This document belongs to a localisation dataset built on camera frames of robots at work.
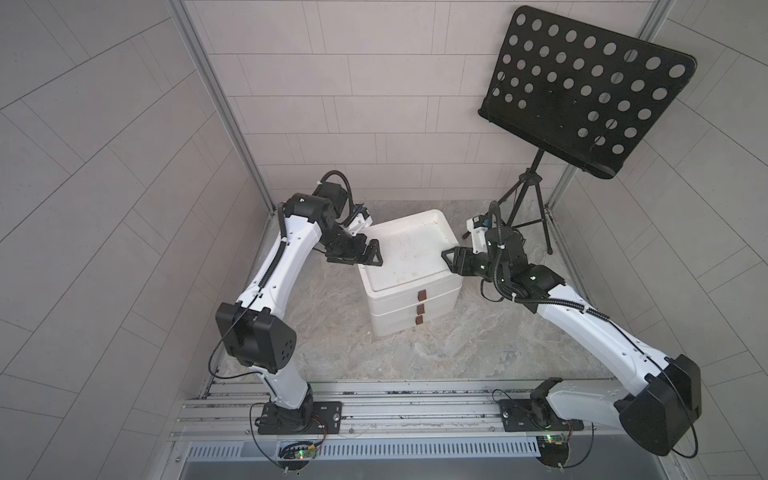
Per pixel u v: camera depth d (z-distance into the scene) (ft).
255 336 1.39
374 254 2.20
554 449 2.23
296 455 2.15
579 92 2.15
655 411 1.44
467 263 2.18
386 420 2.37
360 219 2.32
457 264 2.19
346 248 2.15
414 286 2.28
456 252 2.20
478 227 2.20
